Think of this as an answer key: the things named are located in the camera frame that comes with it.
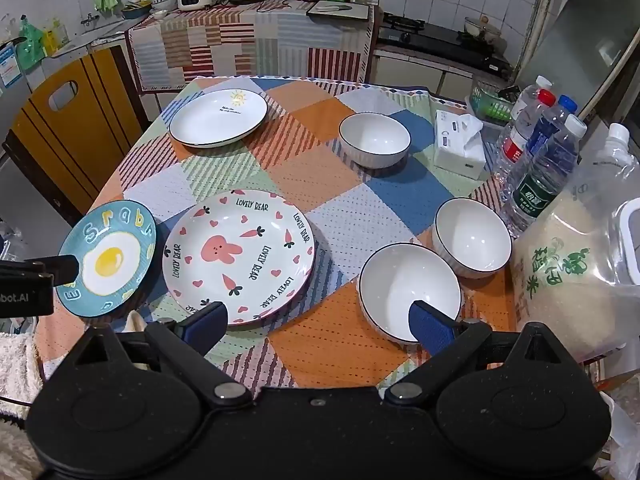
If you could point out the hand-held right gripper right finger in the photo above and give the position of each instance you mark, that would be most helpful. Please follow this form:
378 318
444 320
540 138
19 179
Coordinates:
429 327

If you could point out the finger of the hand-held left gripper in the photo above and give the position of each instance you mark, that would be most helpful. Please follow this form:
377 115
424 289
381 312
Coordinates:
60 269

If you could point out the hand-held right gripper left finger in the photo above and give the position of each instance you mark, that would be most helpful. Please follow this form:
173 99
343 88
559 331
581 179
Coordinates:
209 323

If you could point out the white bowl with dark rim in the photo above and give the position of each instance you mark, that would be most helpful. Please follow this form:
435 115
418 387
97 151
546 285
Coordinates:
405 285
375 137
472 240

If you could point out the teal fried egg plate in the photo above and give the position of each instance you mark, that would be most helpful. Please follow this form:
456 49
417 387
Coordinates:
110 262

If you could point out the pink rabbit print plate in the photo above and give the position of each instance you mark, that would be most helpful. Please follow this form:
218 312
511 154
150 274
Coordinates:
240 260

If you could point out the white plate with sun print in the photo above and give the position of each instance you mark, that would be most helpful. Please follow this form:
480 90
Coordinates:
218 119

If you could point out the white fluffy towel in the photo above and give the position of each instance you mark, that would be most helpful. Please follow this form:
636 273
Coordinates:
15 367

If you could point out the clear bag of rice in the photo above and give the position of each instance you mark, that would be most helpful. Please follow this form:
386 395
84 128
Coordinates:
565 280

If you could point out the yellow wooden chair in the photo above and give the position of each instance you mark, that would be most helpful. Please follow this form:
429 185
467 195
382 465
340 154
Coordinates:
75 125

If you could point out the green label water bottle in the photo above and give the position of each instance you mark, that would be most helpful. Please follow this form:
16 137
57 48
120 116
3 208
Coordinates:
542 185

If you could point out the white tissue box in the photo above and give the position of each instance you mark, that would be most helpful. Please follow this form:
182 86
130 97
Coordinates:
455 145

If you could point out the red cap water bottle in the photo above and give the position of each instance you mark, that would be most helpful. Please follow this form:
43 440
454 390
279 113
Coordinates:
515 147

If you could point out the white plastic container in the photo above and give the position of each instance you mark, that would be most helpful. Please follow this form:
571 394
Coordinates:
632 240

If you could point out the blue cap water bottle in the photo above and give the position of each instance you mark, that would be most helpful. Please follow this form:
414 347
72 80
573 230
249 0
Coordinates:
547 130

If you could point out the green plastic bag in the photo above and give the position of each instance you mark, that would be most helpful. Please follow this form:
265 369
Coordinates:
30 40

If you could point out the green plastic basket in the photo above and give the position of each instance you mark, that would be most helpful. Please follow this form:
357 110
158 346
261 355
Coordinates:
492 102

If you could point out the clear cap water bottle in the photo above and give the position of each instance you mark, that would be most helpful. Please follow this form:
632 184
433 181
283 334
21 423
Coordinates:
525 102

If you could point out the clear spout pouch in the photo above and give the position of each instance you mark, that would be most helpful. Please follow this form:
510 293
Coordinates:
612 160

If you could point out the sink faucet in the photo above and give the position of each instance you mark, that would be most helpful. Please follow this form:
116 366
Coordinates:
90 19

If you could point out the blue dish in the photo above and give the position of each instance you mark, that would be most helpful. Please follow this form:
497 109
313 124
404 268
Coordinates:
136 10

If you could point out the green hanging cloth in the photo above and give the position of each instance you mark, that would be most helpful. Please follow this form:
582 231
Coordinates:
107 1

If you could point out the striped patchwork cover cloth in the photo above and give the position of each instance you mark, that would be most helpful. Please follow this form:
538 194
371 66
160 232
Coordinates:
240 45

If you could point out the black gas stove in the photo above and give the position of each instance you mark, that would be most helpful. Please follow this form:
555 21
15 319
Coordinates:
440 42

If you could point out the cooking pot with lid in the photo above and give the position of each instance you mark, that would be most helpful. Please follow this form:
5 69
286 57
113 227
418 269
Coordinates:
482 28

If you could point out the cutting board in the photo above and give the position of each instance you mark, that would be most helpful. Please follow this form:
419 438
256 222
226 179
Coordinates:
340 9

